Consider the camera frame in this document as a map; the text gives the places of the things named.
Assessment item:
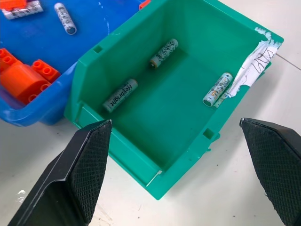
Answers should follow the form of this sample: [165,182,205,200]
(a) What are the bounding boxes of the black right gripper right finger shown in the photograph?
[239,118,301,226]

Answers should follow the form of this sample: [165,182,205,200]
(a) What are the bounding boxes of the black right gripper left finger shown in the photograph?
[8,119,112,226]

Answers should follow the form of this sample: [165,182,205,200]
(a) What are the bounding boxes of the white printed AA battery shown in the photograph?
[54,2,78,35]
[150,38,179,70]
[202,72,233,107]
[3,0,44,20]
[103,79,138,113]

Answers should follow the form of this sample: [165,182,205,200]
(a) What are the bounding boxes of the torn white paper label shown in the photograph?
[213,27,282,109]

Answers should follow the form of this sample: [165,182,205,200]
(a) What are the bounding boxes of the orange toy bricks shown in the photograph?
[0,63,51,104]

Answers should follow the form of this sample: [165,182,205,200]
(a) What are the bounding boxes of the green plastic bin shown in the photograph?
[64,0,284,201]

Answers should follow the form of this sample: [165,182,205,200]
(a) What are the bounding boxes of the blue plastic bin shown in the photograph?
[0,0,151,127]

